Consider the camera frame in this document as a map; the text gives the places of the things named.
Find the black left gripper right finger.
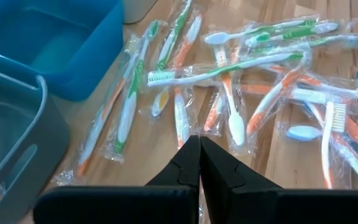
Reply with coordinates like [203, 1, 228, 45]
[201, 136, 358, 224]

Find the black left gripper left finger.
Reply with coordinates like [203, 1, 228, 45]
[33, 135, 201, 224]

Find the grey plastic bin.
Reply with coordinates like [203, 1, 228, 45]
[0, 48, 71, 224]

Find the blue plastic bin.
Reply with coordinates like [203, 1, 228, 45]
[0, 0, 124, 102]

